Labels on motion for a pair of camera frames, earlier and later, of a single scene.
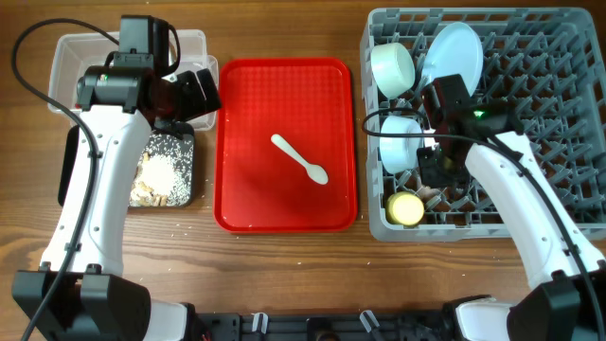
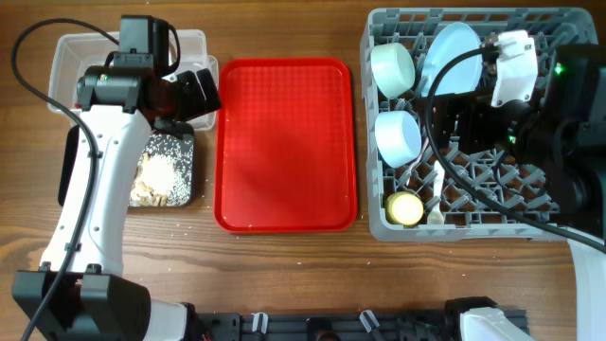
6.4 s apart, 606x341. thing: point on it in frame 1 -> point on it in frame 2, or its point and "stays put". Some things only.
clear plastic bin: x=74 y=52 stays put
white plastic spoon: x=315 y=171 -> x=436 y=216
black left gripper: x=197 y=104 stays put
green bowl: x=393 y=68 stays put
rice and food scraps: x=163 y=176 stays put
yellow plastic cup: x=405 y=208 stays put
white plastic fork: x=426 y=191 -> x=412 y=166
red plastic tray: x=284 y=146 stays put
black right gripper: x=430 y=175 -> x=474 y=111
